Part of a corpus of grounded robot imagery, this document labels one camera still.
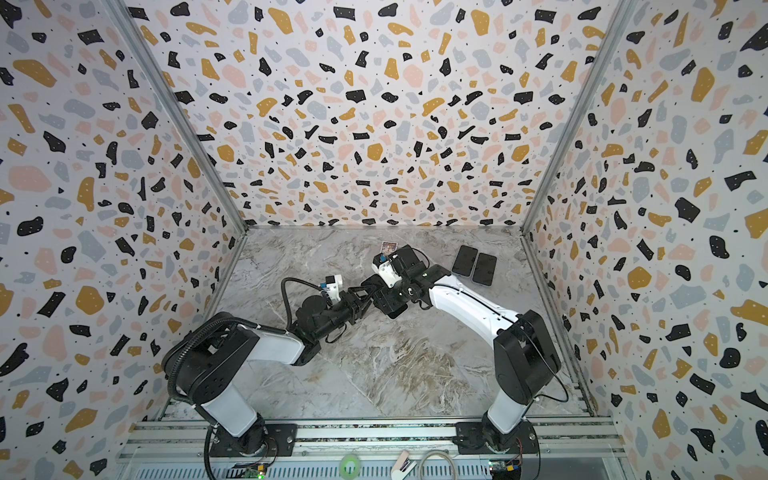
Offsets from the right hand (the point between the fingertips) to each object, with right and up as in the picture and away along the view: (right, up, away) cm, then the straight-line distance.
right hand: (380, 290), depth 84 cm
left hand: (0, +1, -3) cm, 3 cm away
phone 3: (+37, +5, +26) cm, 46 cm away
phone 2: (+30, +8, +28) cm, 41 cm away
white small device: (+7, -39, -16) cm, 42 cm away
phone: (+2, -1, -10) cm, 10 cm away
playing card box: (+1, +13, +29) cm, 32 cm away
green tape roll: (-7, -40, -14) cm, 43 cm away
